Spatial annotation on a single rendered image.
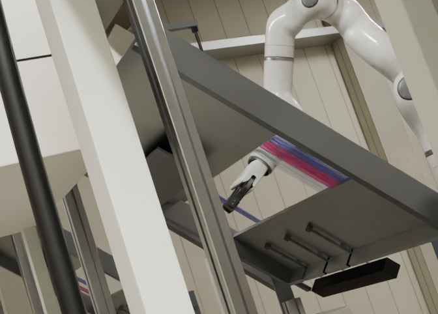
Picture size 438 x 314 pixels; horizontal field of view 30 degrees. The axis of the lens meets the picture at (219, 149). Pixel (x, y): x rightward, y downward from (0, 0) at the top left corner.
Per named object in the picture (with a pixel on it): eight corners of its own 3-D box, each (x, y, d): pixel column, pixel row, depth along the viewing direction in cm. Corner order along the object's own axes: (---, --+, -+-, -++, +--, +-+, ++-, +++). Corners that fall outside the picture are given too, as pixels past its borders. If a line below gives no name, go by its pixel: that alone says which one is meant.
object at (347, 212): (291, 274, 218) (294, 264, 219) (447, 222, 160) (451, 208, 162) (231, 242, 214) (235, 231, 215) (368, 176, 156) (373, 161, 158)
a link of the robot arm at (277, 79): (317, 58, 243) (312, 160, 245) (278, 58, 255) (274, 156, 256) (296, 56, 237) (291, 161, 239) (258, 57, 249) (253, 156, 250)
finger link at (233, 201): (236, 188, 241) (223, 205, 238) (240, 185, 238) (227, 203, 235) (244, 195, 241) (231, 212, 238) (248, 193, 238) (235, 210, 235)
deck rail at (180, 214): (288, 286, 219) (295, 266, 222) (291, 285, 217) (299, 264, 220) (51, 157, 204) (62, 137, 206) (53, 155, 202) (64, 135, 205)
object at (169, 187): (168, 217, 209) (176, 200, 211) (286, 140, 151) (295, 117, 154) (53, 154, 202) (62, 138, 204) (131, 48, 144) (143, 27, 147)
